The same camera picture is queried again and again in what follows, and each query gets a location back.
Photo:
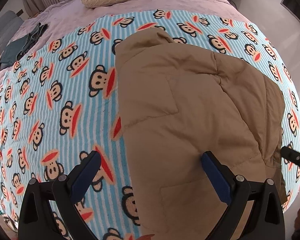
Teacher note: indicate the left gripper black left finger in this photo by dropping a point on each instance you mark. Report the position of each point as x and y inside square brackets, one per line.
[36, 220]

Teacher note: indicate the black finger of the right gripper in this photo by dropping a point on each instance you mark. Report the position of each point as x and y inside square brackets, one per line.
[290, 155]

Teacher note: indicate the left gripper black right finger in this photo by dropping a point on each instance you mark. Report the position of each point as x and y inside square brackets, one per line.
[265, 219]

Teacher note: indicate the tan puffer jacket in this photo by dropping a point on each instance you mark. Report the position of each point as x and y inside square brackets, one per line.
[177, 101]

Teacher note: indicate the blue striped monkey blanket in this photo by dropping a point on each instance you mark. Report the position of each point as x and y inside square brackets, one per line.
[62, 102]

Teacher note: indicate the dark blue jeans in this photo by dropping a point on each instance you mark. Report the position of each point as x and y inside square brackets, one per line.
[18, 48]

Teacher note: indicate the grey upholstered headboard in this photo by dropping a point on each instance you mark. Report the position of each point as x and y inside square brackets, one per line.
[9, 25]

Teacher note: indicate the lavender bed sheet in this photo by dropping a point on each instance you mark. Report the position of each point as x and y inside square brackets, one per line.
[67, 16]

